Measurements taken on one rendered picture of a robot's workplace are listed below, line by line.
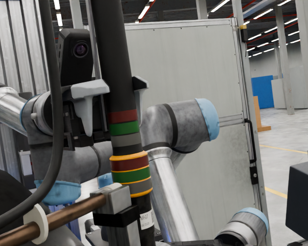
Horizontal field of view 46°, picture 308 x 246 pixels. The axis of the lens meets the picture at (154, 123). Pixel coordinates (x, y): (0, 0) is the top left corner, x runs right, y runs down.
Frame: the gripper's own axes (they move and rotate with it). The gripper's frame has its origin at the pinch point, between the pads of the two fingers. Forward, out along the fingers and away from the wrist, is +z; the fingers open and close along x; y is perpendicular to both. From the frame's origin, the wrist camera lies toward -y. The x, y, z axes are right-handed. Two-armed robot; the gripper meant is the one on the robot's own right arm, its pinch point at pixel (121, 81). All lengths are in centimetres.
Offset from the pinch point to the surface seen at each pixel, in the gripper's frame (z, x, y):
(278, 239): -205, -252, 150
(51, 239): -4.1, 8.8, 15.4
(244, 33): -148, -180, -37
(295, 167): -29, -63, 25
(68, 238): -4.5, 7.0, 16.1
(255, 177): -151, -175, 66
